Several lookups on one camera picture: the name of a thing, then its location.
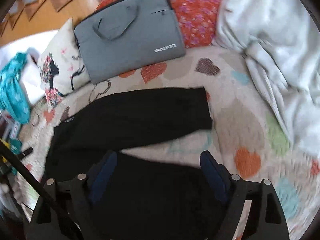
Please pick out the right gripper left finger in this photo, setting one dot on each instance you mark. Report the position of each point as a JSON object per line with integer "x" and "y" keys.
{"x": 65, "y": 210}

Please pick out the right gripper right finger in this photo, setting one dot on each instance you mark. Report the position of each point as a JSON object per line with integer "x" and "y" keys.
{"x": 266, "y": 219}

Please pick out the black pants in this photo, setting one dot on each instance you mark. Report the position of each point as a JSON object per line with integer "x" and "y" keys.
{"x": 143, "y": 199}

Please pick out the heart patterned quilt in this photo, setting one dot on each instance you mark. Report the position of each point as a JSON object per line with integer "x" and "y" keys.
{"x": 246, "y": 137}

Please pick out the teal cloth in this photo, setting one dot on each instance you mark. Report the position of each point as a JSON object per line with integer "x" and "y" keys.
{"x": 13, "y": 99}

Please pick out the white box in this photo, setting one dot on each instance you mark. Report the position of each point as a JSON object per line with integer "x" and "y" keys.
{"x": 31, "y": 84}

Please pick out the white girl print pillow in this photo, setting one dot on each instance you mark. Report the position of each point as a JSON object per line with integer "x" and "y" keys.
{"x": 62, "y": 69}

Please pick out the grey laptop bag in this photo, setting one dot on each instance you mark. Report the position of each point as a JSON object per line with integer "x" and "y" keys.
{"x": 127, "y": 35}

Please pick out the light grey blanket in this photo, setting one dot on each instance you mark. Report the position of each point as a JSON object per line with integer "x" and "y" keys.
{"x": 280, "y": 42}

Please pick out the wooden chair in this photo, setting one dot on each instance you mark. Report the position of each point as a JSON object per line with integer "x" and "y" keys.
{"x": 21, "y": 18}

